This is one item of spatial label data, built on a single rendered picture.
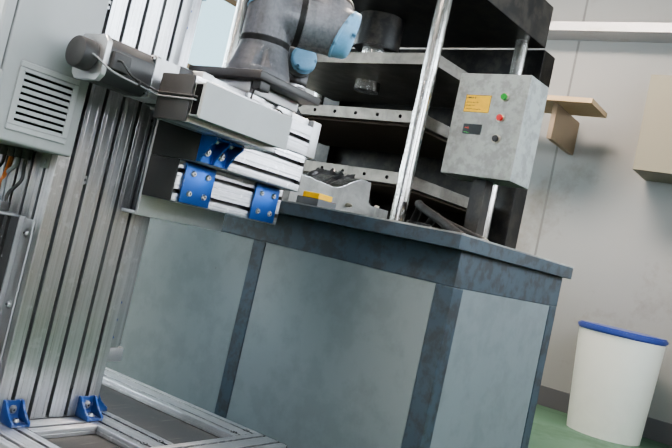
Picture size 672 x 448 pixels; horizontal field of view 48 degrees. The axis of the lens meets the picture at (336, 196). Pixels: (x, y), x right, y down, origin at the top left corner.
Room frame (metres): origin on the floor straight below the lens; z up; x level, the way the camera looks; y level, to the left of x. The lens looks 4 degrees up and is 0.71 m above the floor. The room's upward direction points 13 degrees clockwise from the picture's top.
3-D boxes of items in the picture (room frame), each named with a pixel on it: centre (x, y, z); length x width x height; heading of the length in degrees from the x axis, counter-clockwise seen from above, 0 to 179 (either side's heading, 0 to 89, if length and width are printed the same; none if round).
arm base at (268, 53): (1.74, 0.24, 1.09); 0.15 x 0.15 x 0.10
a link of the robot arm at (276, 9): (1.74, 0.23, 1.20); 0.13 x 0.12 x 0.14; 100
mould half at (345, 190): (2.47, 0.07, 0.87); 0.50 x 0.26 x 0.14; 140
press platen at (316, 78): (3.57, -0.07, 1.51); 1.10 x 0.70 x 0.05; 50
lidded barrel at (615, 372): (4.28, -1.75, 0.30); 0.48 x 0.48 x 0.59
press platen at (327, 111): (3.56, -0.06, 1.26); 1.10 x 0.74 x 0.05; 50
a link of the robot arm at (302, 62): (2.14, 0.20, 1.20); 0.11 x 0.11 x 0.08; 10
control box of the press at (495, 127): (2.87, -0.54, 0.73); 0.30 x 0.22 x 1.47; 50
